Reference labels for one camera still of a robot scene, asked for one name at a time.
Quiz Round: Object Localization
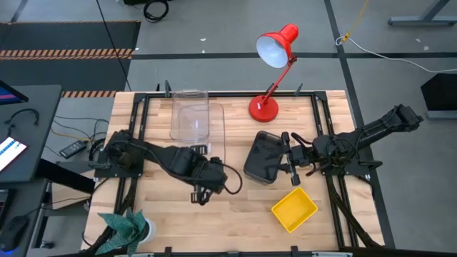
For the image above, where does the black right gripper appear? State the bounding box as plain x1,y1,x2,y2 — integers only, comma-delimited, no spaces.
273,131,316,188

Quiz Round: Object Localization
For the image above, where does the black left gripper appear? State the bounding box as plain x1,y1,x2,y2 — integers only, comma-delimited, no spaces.
190,143,229,207

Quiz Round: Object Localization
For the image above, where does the clear plastic basket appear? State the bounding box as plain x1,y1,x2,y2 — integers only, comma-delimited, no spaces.
171,89,210,141
177,102,226,163
169,89,211,143

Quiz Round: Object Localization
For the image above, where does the red desk lamp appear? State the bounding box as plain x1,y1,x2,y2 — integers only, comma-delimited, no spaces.
248,23,300,124

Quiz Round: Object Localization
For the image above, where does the white plant pot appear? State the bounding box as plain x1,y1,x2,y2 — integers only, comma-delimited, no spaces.
137,217,158,246

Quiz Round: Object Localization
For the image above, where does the green artificial plant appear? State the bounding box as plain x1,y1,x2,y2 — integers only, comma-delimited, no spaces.
94,208,148,256

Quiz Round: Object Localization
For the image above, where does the black power adapter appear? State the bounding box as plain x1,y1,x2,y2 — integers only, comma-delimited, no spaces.
59,139,89,160

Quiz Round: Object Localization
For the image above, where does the black desk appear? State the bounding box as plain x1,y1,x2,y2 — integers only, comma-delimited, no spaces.
0,84,63,183

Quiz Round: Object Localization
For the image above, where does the black box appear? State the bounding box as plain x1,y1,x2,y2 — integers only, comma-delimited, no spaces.
420,72,457,121

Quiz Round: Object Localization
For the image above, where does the black lower desk surface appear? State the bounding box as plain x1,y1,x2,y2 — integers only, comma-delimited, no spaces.
0,178,51,257

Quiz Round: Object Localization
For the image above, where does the lit phone screen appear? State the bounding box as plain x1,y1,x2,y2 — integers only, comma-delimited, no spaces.
0,136,29,173

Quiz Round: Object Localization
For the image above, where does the black computer mouse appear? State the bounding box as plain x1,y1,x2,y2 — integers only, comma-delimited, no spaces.
0,215,29,253

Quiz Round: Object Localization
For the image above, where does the grey metal stand foot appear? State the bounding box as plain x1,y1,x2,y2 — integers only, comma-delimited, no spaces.
387,0,457,27

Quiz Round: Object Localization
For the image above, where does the black hazard-striped floor mat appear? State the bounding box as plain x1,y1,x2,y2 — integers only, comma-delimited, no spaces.
0,20,142,99

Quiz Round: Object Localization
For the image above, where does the computer monitor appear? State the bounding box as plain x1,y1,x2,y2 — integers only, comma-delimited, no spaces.
0,80,30,106

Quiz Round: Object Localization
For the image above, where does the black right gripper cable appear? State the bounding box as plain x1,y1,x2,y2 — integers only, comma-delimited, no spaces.
291,131,324,148

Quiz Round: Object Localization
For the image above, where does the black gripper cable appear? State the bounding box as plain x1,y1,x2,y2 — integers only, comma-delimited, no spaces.
291,131,324,148
217,162,244,196

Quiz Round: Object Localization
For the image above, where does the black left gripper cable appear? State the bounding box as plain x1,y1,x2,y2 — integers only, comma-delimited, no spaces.
217,162,244,196

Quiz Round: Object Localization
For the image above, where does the black metal table frame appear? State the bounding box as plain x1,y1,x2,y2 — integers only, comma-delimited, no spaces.
113,90,386,257

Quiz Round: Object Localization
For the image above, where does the thin black cable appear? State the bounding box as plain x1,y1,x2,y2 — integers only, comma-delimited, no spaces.
52,115,110,141

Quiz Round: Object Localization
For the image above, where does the thin yellow cable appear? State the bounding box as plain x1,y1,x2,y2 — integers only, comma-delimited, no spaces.
49,127,91,143

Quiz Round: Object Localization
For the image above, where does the white floor cable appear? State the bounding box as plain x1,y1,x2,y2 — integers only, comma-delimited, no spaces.
334,35,457,74

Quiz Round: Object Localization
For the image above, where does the long black floor cable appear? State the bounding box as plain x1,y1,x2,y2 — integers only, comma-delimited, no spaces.
95,0,133,92

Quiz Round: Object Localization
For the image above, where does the coiled black cable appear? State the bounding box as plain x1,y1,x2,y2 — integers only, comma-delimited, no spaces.
142,0,170,24

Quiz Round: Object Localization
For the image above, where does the yellow rope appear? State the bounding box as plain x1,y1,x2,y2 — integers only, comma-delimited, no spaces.
341,0,371,44

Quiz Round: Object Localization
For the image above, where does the black headset cable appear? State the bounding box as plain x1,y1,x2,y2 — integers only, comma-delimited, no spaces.
3,108,40,129

